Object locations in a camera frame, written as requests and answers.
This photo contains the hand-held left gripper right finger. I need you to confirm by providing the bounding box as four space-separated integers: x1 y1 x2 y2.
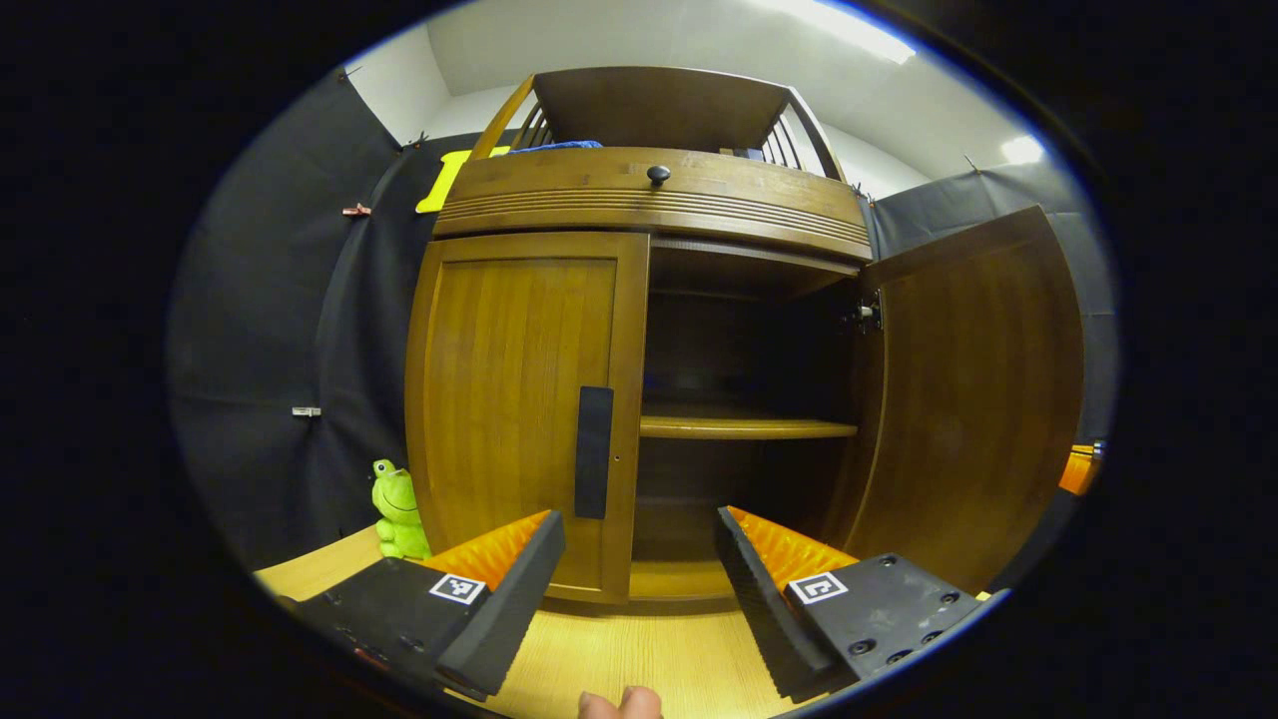
715 506 984 705

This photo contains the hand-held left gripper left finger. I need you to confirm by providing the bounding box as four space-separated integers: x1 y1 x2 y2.
280 509 566 703

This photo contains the wooden cabinet door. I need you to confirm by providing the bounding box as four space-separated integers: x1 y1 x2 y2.
405 232 651 605
844 205 1086 595

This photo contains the black door handle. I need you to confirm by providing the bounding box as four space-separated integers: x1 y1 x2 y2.
574 385 615 520

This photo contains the wooden double-door shoe cabinet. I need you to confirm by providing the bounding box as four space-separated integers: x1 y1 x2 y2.
404 66 1086 605

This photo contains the wooden inner cabinet shelf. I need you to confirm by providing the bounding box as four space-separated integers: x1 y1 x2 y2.
639 414 860 441

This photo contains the wooden cabinet drawer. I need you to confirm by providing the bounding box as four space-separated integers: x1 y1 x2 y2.
432 147 873 263

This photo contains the green frog plush toy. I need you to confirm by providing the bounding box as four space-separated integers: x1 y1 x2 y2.
371 458 433 561

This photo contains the long ceiling light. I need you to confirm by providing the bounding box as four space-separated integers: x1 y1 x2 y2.
759 0 918 64

